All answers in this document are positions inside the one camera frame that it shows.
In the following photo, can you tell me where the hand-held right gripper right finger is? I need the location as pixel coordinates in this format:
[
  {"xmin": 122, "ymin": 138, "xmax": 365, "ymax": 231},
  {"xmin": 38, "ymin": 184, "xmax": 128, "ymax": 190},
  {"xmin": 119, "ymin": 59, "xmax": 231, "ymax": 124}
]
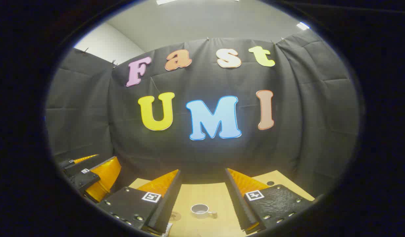
[{"xmin": 225, "ymin": 168, "xmax": 316, "ymax": 235}]

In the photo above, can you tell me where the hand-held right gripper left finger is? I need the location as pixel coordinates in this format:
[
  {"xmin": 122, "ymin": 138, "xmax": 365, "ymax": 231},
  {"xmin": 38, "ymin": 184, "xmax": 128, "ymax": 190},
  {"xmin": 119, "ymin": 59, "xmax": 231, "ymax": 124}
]
[{"xmin": 98, "ymin": 169, "xmax": 182, "ymax": 235}]

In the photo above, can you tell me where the white cup with wooden handle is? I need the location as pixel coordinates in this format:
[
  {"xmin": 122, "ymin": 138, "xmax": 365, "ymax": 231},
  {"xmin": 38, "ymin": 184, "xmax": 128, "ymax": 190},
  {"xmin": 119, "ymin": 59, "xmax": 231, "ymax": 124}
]
[{"xmin": 190, "ymin": 204, "xmax": 218, "ymax": 219}]

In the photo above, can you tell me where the light wooden desktop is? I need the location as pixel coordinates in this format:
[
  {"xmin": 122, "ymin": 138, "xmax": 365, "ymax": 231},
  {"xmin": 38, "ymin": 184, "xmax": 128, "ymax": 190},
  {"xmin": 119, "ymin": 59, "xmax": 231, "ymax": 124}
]
[{"xmin": 128, "ymin": 170, "xmax": 316, "ymax": 237}]

